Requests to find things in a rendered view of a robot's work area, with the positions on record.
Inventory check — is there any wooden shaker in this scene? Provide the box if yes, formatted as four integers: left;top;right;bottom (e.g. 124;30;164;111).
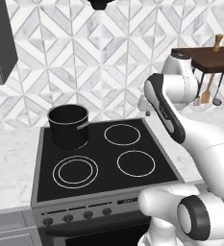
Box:
212;33;224;53

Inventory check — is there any grey drawer front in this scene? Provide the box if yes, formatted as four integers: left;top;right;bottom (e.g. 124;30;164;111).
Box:
0;209;38;232

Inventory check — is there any grey cupboard door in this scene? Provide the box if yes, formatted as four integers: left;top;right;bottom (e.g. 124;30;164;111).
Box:
0;228;43;246

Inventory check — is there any hanging wooden spatula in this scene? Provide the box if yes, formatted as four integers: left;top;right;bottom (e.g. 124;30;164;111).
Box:
200;72;216;105

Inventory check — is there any hanging grey spatula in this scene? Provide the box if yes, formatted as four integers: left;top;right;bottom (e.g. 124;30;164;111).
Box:
193;72;205;107

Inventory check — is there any black oven door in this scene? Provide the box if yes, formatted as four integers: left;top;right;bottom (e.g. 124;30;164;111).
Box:
38;220;152;246

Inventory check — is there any hanging grey ladle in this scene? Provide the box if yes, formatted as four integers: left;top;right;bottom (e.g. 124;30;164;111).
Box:
212;71;224;107

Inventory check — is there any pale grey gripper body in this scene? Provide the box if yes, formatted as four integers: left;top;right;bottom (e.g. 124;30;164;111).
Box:
137;94;154;117

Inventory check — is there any dark wooden wall shelf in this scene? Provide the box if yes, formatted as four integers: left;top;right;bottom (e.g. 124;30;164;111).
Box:
170;45;224;74

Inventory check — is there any black range hood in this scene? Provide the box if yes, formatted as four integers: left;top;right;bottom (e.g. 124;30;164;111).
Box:
87;0;116;12

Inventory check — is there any black cooking pot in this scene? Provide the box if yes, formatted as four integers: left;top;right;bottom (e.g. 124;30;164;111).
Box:
47;104;90;151

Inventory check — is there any grey stove with black hob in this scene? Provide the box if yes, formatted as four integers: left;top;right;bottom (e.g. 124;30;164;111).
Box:
30;117;186;246

